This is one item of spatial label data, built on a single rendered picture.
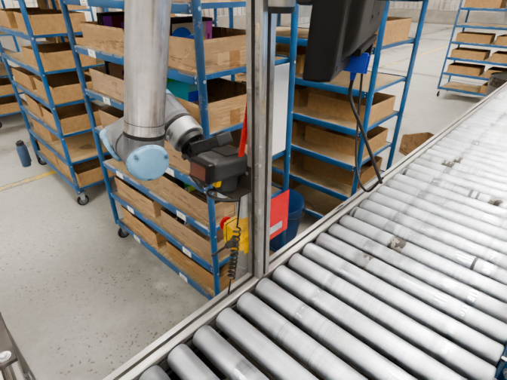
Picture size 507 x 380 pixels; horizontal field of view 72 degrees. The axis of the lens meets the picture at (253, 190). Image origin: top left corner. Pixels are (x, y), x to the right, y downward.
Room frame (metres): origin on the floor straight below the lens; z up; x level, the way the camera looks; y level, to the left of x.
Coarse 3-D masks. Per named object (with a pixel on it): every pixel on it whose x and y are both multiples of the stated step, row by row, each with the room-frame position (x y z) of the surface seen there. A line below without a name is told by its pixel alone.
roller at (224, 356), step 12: (204, 336) 0.47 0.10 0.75; (216, 336) 0.47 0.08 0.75; (204, 348) 0.45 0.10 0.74; (216, 348) 0.44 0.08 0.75; (228, 348) 0.44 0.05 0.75; (216, 360) 0.42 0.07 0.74; (228, 360) 0.41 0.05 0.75; (240, 360) 0.41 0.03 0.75; (228, 372) 0.40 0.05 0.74; (240, 372) 0.39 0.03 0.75; (252, 372) 0.39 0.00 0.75
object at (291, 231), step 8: (296, 192) 1.82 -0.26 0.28; (296, 200) 1.81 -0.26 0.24; (304, 200) 1.73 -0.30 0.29; (288, 208) 1.84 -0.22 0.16; (296, 208) 1.80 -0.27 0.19; (288, 216) 1.59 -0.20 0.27; (296, 216) 1.62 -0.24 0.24; (288, 224) 1.60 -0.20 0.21; (296, 224) 1.64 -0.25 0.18; (288, 232) 1.61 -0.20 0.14; (296, 232) 1.67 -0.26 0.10; (272, 240) 1.61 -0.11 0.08; (288, 240) 1.62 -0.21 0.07
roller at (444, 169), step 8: (416, 160) 1.32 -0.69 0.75; (424, 160) 1.32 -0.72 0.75; (432, 168) 1.27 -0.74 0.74; (440, 168) 1.25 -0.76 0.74; (448, 168) 1.24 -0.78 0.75; (464, 176) 1.19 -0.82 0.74; (472, 176) 1.18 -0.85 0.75; (480, 176) 1.17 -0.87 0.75; (488, 184) 1.13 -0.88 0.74; (496, 184) 1.12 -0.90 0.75; (504, 184) 1.11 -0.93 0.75
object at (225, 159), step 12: (204, 156) 0.63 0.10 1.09; (216, 156) 0.63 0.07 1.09; (228, 156) 0.63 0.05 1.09; (192, 168) 0.62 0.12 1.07; (204, 168) 0.59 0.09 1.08; (216, 168) 0.60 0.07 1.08; (228, 168) 0.62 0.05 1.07; (240, 168) 0.65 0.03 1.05; (204, 180) 0.59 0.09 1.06; (216, 180) 0.60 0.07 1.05; (228, 180) 0.64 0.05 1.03; (228, 192) 0.63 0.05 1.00
